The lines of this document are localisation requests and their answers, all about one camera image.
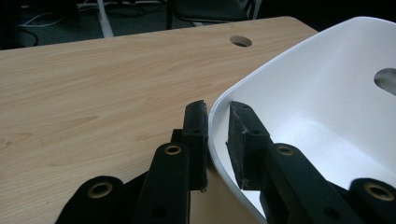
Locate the black floor cable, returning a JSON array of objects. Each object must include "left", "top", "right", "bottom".
[{"left": 17, "top": 26, "right": 40, "bottom": 48}]

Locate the white metal desk frame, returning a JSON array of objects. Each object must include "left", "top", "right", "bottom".
[{"left": 95, "top": 0, "right": 115, "bottom": 39}]

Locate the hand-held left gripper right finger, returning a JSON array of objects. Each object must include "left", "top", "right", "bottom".
[{"left": 225, "top": 100, "right": 274, "bottom": 191}]

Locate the white plastic storage bin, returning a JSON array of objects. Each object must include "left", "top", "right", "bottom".
[{"left": 207, "top": 16, "right": 396, "bottom": 224}]

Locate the white floor cable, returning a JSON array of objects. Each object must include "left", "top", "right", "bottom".
[{"left": 18, "top": 12, "right": 64, "bottom": 29}]

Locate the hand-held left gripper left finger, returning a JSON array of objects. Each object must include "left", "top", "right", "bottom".
[{"left": 170, "top": 99, "right": 209, "bottom": 192}]

